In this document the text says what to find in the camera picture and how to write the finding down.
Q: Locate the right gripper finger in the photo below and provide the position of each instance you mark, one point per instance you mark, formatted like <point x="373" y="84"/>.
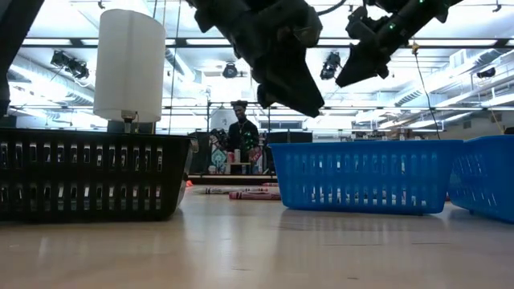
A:
<point x="357" y="54"/>
<point x="373" y="66"/>

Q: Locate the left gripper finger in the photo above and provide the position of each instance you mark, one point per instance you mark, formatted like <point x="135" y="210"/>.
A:
<point x="267" y="99"/>
<point x="289" y="80"/>

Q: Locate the blue plastic basket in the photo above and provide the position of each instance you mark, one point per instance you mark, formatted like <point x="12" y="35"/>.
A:
<point x="361" y="145"/>
<point x="494" y="148"/>

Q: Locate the white-wrapped crayon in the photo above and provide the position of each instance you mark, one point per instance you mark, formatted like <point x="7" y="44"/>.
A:
<point x="225" y="190"/>

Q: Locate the black plastic basket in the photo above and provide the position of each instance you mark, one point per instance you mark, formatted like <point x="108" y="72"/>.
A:
<point x="80" y="172"/>

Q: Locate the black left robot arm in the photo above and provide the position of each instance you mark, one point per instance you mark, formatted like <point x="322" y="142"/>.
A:
<point x="12" y="32"/>

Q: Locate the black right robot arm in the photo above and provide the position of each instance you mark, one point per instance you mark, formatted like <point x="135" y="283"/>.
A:
<point x="433" y="5"/>

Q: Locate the black ceiling spotlight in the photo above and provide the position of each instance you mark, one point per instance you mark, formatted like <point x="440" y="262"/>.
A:
<point x="330" y="66"/>
<point x="229" y="71"/>
<point x="70" y="66"/>
<point x="486" y="73"/>

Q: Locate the dark background monitor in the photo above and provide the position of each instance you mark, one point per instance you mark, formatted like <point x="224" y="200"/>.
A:
<point x="289" y="137"/>

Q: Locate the person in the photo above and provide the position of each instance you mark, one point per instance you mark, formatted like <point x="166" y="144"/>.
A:
<point x="243" y="136"/>

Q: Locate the white cylinder lamp wooden base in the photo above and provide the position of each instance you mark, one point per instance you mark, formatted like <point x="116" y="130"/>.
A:
<point x="128" y="64"/>

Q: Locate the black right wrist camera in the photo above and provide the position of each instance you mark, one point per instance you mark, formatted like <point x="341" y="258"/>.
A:
<point x="363" y="24"/>

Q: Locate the black aluminium table frame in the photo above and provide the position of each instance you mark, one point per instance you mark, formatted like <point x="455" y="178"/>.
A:
<point x="225" y="179"/>

